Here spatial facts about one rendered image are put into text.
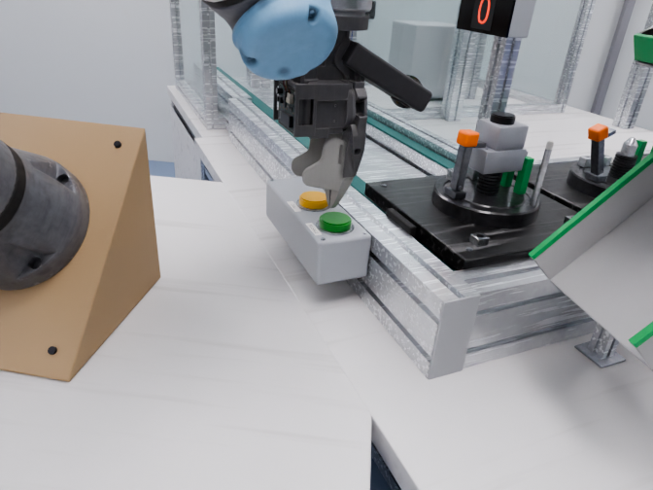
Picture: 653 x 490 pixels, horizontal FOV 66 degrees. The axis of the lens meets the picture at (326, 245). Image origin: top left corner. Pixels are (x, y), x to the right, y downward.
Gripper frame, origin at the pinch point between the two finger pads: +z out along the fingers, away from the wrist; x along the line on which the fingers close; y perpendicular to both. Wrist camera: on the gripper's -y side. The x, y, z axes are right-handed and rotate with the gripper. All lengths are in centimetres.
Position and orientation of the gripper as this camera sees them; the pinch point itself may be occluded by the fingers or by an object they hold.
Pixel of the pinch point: (337, 195)
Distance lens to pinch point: 61.1
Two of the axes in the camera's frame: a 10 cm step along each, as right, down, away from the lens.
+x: 3.9, 4.6, -8.0
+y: -9.2, 1.3, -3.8
